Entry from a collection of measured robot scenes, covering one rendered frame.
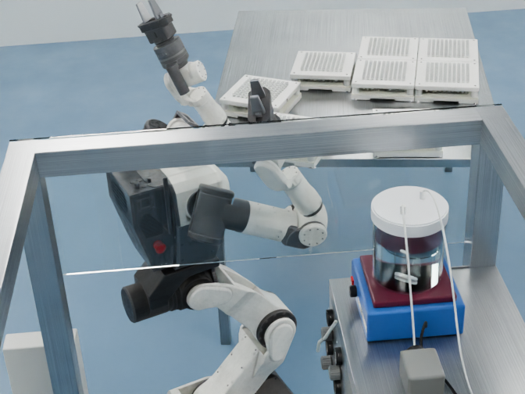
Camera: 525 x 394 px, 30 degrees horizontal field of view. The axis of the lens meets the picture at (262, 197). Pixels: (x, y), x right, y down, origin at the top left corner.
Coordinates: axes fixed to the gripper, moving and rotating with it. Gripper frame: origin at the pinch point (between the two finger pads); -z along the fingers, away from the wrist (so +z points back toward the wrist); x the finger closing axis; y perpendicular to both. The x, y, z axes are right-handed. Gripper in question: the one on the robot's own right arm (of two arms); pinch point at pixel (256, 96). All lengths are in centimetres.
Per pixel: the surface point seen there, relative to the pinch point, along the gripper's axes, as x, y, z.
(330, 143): -31.9, 18.9, -17.8
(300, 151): -33.0, 12.7, -17.7
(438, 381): -80, 35, -3
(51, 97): 253, -180, 250
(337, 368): -66, 15, 16
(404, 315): -63, 30, 1
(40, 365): -55, -56, 24
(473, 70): 113, 64, 122
